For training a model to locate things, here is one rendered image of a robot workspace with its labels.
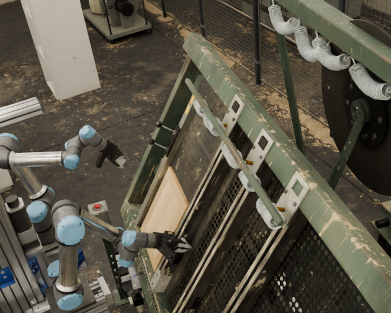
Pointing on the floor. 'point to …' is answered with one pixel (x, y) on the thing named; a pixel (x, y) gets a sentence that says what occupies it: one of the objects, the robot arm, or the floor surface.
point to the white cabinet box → (62, 46)
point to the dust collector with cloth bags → (116, 17)
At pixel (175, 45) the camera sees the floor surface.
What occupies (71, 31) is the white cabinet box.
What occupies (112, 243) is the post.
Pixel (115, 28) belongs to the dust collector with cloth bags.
